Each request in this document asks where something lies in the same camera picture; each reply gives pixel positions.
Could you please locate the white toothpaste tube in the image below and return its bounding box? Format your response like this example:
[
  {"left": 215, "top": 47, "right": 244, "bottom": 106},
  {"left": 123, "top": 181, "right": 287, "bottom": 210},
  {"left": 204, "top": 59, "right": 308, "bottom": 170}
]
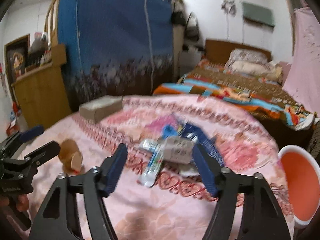
[{"left": 138, "top": 139, "right": 163, "bottom": 187}]

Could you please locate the grey printed small carton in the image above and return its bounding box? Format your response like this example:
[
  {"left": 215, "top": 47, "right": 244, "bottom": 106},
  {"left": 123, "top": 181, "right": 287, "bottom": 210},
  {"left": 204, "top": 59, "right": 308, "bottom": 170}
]
[{"left": 162, "top": 136, "right": 195, "bottom": 164}]

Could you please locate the dark blue striped packet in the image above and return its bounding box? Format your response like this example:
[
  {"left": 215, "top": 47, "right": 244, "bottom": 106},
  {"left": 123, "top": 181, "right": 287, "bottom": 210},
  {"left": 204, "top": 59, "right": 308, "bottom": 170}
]
[{"left": 180, "top": 123, "right": 225, "bottom": 166}]

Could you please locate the blue wrapper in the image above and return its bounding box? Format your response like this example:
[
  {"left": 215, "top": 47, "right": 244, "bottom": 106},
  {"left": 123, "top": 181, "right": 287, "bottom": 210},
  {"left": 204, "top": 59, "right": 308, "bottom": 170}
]
[{"left": 162, "top": 125, "right": 181, "bottom": 139}]

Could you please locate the person's left hand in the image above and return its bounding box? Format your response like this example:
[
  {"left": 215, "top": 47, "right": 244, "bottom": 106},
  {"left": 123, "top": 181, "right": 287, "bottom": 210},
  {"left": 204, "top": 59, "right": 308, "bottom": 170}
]
[{"left": 0, "top": 193, "right": 29, "bottom": 213}]

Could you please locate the brown paper cup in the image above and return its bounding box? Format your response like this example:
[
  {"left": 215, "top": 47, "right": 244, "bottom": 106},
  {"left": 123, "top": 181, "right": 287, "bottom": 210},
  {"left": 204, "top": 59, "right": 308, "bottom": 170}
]
[{"left": 58, "top": 139, "right": 83, "bottom": 175}]

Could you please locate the wooden cabinet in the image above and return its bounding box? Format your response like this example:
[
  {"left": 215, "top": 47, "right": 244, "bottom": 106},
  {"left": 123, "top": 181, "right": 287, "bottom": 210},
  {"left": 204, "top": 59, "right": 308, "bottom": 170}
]
[{"left": 11, "top": 44, "right": 72, "bottom": 128}]

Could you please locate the beige cardboard box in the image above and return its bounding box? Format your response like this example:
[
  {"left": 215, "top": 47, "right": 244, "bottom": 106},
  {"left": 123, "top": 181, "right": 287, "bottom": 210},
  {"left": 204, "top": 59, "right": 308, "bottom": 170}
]
[{"left": 79, "top": 95, "right": 123, "bottom": 124}]

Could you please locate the framed cartoon picture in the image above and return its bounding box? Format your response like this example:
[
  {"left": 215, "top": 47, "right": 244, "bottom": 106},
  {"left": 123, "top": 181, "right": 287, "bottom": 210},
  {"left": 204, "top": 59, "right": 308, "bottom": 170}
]
[{"left": 4, "top": 34, "right": 30, "bottom": 101}]

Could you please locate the pink floral quilt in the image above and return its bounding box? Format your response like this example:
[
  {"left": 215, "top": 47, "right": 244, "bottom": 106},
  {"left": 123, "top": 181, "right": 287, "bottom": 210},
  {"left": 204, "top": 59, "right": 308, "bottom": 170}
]
[{"left": 22, "top": 95, "right": 295, "bottom": 239}]

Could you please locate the blue fabric wardrobe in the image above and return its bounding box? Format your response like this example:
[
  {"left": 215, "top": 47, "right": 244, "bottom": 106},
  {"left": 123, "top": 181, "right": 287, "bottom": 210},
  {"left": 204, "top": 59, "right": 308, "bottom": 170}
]
[{"left": 57, "top": 0, "right": 174, "bottom": 112}]

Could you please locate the pink hanging sheet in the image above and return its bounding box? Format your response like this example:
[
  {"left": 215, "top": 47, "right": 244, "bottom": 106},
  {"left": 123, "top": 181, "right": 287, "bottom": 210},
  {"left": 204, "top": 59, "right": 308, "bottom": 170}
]
[{"left": 283, "top": 8, "right": 320, "bottom": 113}]

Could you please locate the colourful cartoon bed blanket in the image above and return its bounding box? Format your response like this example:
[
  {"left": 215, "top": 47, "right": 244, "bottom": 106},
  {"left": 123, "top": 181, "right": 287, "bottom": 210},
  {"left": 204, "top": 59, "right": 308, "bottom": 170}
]
[{"left": 154, "top": 59, "right": 319, "bottom": 131}]

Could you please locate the floral pillow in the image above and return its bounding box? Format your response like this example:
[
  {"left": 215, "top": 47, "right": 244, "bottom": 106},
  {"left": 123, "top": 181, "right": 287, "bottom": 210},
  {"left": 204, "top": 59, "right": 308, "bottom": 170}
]
[{"left": 225, "top": 48, "right": 283, "bottom": 85}]

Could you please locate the white bedside drawer cabinet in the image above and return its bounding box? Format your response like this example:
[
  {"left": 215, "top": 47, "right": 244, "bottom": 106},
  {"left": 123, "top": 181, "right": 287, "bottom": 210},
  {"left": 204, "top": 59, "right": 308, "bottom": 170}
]
[{"left": 178, "top": 50, "right": 204, "bottom": 78}]

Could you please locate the wooden bed headboard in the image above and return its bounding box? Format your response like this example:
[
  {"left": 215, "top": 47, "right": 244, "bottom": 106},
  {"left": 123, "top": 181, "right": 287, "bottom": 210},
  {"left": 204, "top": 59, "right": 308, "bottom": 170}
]
[{"left": 204, "top": 39, "right": 272, "bottom": 64}]

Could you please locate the black hanging handbag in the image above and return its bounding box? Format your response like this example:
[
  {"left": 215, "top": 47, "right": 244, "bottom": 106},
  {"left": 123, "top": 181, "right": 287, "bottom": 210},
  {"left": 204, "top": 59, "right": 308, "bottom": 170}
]
[{"left": 170, "top": 4, "right": 200, "bottom": 42}]

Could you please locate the grey-green wall panel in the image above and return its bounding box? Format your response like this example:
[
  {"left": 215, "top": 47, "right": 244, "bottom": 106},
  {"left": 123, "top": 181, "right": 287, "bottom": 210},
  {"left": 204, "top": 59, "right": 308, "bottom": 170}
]
[{"left": 242, "top": 2, "right": 275, "bottom": 27}]

